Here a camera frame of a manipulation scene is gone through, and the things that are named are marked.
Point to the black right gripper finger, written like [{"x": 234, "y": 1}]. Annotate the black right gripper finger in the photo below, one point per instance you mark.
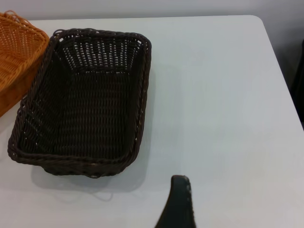
[{"x": 179, "y": 206}]

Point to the dark brown wicker basket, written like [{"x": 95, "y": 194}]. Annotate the dark brown wicker basket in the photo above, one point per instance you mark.
[{"x": 83, "y": 107}]

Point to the orange-tan wicker basket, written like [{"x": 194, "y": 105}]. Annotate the orange-tan wicker basket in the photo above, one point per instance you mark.
[{"x": 16, "y": 47}]

